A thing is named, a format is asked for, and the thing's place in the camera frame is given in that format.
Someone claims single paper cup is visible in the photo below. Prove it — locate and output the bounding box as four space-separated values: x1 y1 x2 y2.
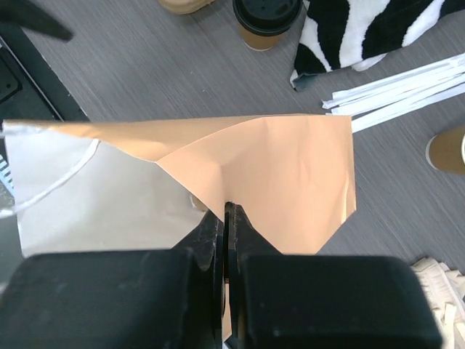
238 25 284 52

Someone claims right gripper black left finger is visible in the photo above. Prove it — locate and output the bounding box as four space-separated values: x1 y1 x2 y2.
1 212 224 348

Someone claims brown paper bag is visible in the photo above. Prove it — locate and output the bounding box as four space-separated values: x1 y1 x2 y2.
1 115 359 341

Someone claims white wrapped straw left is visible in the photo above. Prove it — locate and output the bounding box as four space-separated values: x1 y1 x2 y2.
322 53 464 109

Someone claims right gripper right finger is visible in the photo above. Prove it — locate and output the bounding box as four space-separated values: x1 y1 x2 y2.
225 203 443 348

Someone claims white wrapped straw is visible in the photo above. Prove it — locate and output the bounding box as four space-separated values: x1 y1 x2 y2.
326 72 464 116
322 53 464 109
352 84 464 133

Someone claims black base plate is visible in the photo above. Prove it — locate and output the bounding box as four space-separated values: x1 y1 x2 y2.
1 24 89 122

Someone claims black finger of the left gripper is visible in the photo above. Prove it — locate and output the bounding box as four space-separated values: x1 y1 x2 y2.
1 0 73 41

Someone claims white wrapped straw right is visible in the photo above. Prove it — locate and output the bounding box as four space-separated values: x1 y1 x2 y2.
352 84 464 133

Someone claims cardboard cup carrier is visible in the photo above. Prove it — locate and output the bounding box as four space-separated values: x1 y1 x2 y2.
158 0 214 15

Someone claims stack of paper cups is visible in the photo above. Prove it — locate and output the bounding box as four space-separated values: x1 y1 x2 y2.
425 125 465 175

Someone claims white wrapped straw middle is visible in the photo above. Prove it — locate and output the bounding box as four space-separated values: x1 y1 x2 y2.
326 72 464 116

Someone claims zebra print pillow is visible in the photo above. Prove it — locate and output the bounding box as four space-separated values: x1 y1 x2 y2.
290 0 464 91

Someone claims black lid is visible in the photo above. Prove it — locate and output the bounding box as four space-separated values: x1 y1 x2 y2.
232 0 303 36

